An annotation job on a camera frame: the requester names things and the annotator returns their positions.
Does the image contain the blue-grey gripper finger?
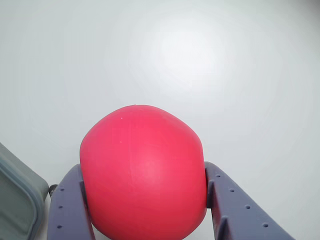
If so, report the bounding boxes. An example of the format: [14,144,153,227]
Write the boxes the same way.
[47,163,96,240]
[204,161,297,240]

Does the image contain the red ball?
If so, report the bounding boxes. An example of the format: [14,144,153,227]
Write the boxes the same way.
[79,104,208,240]

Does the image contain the grey plastic container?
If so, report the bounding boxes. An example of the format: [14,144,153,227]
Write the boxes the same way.
[0,141,50,240]

